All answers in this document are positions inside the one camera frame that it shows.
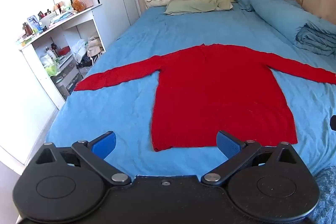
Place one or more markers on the rolled blue duvet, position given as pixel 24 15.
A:
pixel 294 19

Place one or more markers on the white plastic bag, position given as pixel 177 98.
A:
pixel 80 50

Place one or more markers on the green pillow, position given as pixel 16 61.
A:
pixel 197 3

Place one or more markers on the green plastic bag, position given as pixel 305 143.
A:
pixel 50 65

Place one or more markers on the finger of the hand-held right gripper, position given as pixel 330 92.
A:
pixel 333 123

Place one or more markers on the red knit sweater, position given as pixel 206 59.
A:
pixel 210 98

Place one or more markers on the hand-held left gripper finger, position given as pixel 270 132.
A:
pixel 228 144

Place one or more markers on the red box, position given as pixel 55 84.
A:
pixel 64 50

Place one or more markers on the blue picture card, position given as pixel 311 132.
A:
pixel 34 22

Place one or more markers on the bed with blue sheet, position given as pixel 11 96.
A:
pixel 126 98

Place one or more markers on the blue shaggy rug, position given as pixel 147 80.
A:
pixel 326 195

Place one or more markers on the beige cloth bag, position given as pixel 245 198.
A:
pixel 94 45

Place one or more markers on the blue pillow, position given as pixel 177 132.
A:
pixel 242 2

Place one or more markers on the pink basket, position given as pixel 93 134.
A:
pixel 86 0

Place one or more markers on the orange plush bear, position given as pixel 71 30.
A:
pixel 76 5

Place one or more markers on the white shelf unit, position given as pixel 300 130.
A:
pixel 31 61

